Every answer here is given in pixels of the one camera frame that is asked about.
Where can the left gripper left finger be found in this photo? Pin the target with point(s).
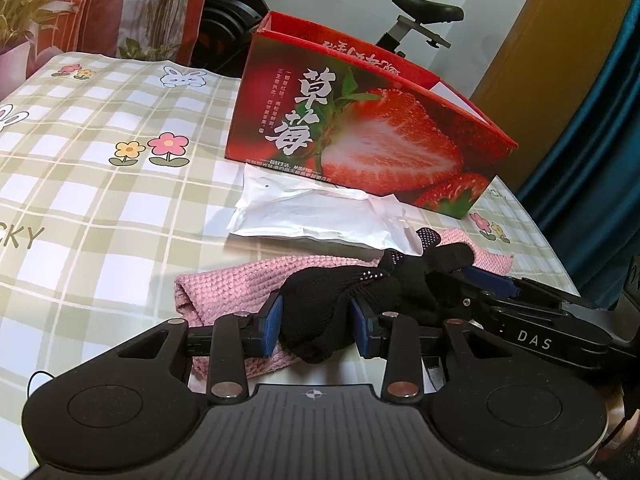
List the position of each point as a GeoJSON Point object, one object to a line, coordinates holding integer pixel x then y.
{"type": "Point", "coordinates": [250, 335]}

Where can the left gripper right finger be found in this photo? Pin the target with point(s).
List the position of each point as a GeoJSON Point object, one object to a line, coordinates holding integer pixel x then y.
{"type": "Point", "coordinates": [373, 332]}

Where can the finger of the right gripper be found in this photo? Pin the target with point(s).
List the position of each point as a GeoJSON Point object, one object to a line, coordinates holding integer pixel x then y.
{"type": "Point", "coordinates": [545, 296]}
{"type": "Point", "coordinates": [481, 280]}

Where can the pink knitted cloth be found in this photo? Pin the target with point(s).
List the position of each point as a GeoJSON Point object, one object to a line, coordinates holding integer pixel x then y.
{"type": "Point", "coordinates": [203, 297]}

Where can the black dotted glove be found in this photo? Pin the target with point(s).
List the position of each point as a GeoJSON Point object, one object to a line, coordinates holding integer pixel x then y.
{"type": "Point", "coordinates": [319, 304]}

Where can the white tissue pack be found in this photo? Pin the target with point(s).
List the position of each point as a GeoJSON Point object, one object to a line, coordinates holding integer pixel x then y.
{"type": "Point", "coordinates": [274, 204]}

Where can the right hand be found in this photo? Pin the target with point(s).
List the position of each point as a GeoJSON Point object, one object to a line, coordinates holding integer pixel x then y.
{"type": "Point", "coordinates": [622, 434]}

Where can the blue curtain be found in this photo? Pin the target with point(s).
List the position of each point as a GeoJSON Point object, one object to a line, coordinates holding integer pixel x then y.
{"type": "Point", "coordinates": [584, 194]}

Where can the checkered cartoon tablecloth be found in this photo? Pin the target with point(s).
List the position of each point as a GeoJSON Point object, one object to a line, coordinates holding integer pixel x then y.
{"type": "Point", "coordinates": [112, 185]}

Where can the red strawberry cardboard box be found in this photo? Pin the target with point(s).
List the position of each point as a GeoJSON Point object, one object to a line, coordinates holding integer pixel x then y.
{"type": "Point", "coordinates": [327, 106]}

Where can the brown wooden door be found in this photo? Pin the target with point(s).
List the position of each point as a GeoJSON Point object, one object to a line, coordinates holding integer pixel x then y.
{"type": "Point", "coordinates": [542, 72]}

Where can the tall green bamboo plant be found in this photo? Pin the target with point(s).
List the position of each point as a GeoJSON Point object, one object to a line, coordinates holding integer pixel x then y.
{"type": "Point", "coordinates": [152, 30]}

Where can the red white curtain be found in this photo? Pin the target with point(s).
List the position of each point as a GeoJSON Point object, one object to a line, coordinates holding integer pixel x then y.
{"type": "Point", "coordinates": [94, 28]}

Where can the small potted plant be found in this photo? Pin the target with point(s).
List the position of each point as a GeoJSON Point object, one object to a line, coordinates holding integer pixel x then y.
{"type": "Point", "coordinates": [21, 22]}

